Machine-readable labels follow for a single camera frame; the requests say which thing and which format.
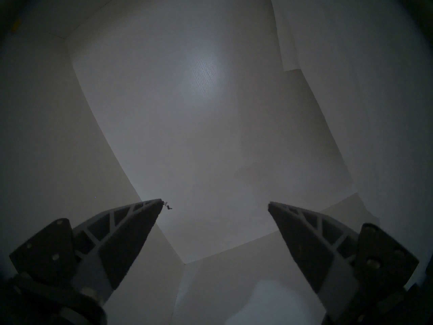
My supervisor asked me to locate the white wardrobe carcass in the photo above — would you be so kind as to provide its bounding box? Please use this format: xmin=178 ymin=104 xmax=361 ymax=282
xmin=0 ymin=0 xmax=379 ymax=325

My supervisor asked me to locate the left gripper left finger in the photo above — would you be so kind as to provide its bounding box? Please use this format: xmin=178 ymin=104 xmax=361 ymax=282
xmin=9 ymin=198 xmax=173 ymax=304

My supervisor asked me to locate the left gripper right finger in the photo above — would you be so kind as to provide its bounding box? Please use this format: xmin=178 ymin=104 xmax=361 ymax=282
xmin=268 ymin=202 xmax=420 ymax=320

